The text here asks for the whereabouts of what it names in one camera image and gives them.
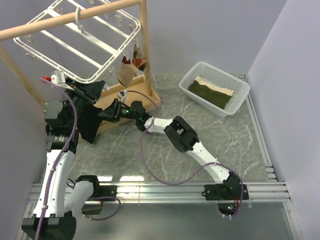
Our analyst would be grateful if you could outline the white perforated plastic basket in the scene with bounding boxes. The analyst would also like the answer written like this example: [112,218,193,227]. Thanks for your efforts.
[179,61,250,118]

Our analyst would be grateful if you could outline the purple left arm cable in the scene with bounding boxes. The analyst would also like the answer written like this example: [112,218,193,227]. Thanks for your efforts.
[33,77,122,240]

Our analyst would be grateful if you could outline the white plastic clip hanger frame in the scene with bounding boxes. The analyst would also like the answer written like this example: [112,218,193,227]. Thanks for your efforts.
[13,9,141,84]

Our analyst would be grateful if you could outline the aluminium rail frame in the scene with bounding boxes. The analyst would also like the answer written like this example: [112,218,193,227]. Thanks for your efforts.
[14,73,305,240]

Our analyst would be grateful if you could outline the black underwear shorts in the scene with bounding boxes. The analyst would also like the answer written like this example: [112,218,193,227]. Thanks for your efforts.
[75,98,103,144]

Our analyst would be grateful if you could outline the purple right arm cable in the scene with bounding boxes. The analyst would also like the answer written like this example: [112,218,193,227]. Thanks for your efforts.
[124,89,245,218]

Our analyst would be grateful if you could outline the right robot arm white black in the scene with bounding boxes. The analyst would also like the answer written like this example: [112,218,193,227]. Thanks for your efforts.
[98,99,249,201]

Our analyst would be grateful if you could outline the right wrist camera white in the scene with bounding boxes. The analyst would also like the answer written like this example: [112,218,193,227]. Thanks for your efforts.
[117,90,128,103]

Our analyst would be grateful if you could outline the wooden clothes rack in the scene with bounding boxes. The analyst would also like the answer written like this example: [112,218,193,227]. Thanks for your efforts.
[0,0,161,108]

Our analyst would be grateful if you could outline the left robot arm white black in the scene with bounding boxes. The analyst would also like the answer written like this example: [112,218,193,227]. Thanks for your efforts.
[21,77,105,240]

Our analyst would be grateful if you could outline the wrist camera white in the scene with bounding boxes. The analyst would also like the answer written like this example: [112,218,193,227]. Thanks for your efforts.
[117,90,128,103]
[41,70,68,89]

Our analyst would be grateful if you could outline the brown patterned sock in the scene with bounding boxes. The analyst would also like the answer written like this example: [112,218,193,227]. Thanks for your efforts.
[117,44,147,87]

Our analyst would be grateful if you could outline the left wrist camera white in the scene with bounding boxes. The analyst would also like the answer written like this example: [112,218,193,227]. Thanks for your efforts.
[41,70,68,89]

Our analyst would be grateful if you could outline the dark green garment in basket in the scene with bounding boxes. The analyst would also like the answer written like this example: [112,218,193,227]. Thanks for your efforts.
[188,80,232,109]

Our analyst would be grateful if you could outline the beige garment in basket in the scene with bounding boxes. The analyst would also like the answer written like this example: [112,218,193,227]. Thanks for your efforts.
[195,76,234,97]

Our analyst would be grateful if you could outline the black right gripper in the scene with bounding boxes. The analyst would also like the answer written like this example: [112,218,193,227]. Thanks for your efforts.
[97,100,139,125]

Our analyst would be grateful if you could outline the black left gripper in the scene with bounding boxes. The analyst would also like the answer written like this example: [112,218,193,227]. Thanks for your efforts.
[63,80,105,128]

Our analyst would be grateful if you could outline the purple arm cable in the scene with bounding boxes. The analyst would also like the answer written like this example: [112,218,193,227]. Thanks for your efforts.
[124,89,245,218]
[33,77,122,240]

